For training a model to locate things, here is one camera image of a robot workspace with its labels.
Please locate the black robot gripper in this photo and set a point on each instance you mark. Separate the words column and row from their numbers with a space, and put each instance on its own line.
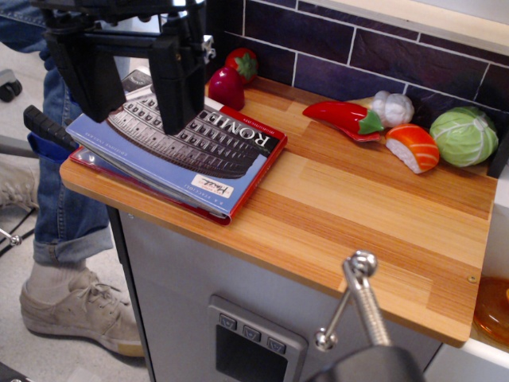
column 85, row 55

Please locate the Rome picture book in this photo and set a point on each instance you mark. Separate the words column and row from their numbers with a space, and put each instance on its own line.
column 211, row 167

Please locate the dark red toy onion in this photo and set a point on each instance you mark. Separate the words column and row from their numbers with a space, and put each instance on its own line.
column 226, row 87

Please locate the red toy strawberry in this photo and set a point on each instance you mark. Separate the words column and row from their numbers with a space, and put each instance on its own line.
column 245, row 62

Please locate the black caster wheel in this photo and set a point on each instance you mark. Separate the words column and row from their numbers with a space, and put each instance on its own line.
column 10, row 86

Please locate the beige sneaker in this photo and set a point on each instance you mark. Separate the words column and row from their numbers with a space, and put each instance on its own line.
column 19, row 184
column 89, row 309

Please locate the person leg in jeans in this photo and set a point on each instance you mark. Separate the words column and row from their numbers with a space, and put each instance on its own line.
column 70, row 227

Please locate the red toy chili pepper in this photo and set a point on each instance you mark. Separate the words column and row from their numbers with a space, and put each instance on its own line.
column 357, row 122

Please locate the grey toy kitchen cabinet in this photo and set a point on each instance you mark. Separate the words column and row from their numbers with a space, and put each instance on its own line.
column 207, row 315

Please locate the white toy garlic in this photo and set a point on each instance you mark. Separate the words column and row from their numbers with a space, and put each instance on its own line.
column 393, row 109

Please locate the toy salmon sushi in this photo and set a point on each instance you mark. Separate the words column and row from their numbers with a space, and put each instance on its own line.
column 414, row 146

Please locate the silver metal clamp screw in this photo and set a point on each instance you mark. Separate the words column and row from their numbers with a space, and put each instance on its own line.
column 358, row 268

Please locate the green toy cabbage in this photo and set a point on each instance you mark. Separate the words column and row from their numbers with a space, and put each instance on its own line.
column 465, row 136

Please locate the orange glass object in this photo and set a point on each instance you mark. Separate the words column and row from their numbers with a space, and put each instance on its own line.
column 491, row 312

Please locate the black handle with blue clamp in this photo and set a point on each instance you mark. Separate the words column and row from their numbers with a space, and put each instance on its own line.
column 48, row 139

